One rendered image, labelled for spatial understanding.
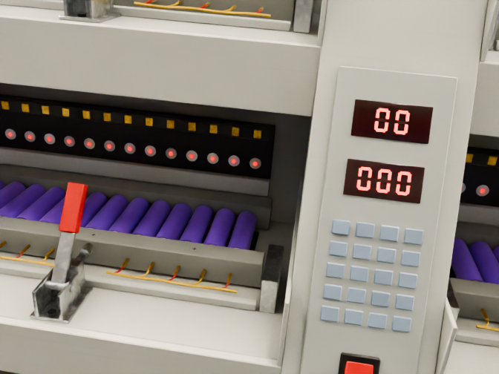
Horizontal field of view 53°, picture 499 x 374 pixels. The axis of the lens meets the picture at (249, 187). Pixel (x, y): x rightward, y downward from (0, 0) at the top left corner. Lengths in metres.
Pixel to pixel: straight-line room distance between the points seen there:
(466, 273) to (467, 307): 0.04
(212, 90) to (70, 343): 0.19
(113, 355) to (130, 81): 0.18
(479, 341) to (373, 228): 0.13
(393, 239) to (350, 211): 0.03
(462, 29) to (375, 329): 0.19
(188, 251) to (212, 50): 0.15
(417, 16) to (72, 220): 0.26
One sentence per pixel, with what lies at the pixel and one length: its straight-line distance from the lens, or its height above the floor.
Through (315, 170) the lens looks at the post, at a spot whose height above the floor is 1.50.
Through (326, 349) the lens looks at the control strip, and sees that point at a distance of 0.33.
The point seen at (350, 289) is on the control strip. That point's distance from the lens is 0.32.
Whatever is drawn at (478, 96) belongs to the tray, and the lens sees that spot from 0.34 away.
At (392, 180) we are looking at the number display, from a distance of 0.32.
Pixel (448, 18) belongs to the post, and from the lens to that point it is 0.34.
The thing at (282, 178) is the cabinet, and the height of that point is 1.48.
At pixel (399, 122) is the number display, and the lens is 0.32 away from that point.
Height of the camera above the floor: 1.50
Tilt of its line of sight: 3 degrees down
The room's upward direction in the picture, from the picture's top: 7 degrees clockwise
